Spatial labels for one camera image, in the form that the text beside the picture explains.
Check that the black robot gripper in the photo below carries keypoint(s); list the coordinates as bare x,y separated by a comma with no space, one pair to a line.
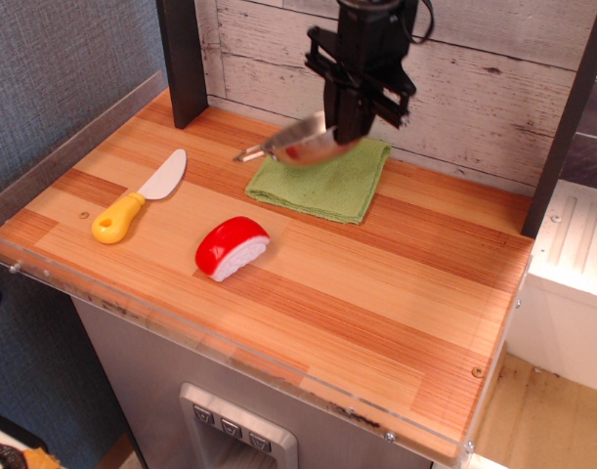
361,63

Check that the dark left post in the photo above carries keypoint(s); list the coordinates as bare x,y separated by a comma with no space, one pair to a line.
183,59

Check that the red white toy sushi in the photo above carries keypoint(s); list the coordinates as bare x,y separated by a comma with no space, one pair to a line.
231,246

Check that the yellow object bottom left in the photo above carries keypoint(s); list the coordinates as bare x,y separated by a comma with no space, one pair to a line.
38,458

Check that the green folded cloth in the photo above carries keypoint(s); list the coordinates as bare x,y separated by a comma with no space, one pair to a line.
338,190

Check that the dark right post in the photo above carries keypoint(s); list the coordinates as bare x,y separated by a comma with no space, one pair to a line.
575,106

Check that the dark post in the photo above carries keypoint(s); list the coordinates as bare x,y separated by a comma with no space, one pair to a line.
575,106
183,59

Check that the silver dispenser panel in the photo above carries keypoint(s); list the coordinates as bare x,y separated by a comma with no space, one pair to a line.
225,435

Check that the yellow handled toy knife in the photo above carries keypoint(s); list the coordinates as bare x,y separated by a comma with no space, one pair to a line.
113,224

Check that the white toy sink unit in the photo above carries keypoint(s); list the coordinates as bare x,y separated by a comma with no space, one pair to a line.
554,324

